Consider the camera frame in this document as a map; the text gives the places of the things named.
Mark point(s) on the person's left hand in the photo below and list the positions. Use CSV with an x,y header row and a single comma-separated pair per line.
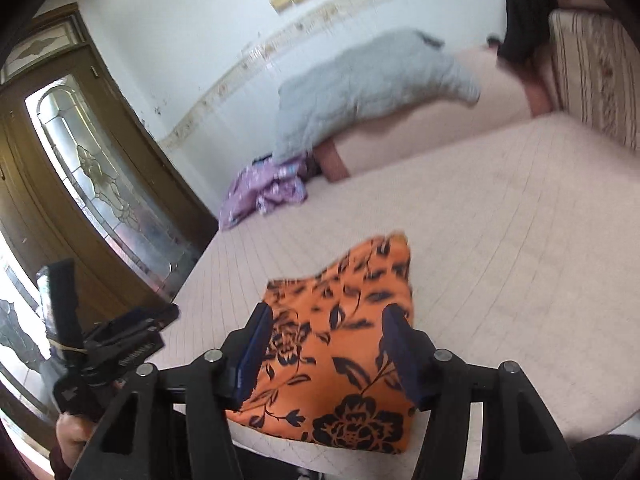
x,y
72,435

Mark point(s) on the frosted glass side window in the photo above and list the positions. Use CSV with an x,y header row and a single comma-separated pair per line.
x,y
15,320

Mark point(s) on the pink quilted bed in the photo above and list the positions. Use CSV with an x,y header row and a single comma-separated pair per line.
x,y
500,240

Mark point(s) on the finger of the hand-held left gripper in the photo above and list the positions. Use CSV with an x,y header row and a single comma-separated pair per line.
x,y
145,317

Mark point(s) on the black hanging cloth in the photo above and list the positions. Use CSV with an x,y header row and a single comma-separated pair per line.
x,y
525,10

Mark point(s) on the small black object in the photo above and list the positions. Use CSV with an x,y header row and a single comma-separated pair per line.
x,y
493,40

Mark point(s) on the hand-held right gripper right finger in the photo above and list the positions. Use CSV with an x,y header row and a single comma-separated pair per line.
x,y
406,360

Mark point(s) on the orange black floral garment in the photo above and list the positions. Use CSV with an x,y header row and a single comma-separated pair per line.
x,y
340,300

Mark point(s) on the grey quilted blanket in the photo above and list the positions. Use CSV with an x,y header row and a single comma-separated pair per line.
x,y
360,85

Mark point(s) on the brown wooden glass door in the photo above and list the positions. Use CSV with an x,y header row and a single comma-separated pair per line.
x,y
30,185

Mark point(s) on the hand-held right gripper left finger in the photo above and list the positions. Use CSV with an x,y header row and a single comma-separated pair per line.
x,y
252,355

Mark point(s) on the striped beige pillow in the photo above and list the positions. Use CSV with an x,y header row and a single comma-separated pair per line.
x,y
595,70

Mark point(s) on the purple printed garment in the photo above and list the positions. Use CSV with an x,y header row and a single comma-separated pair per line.
x,y
250,190

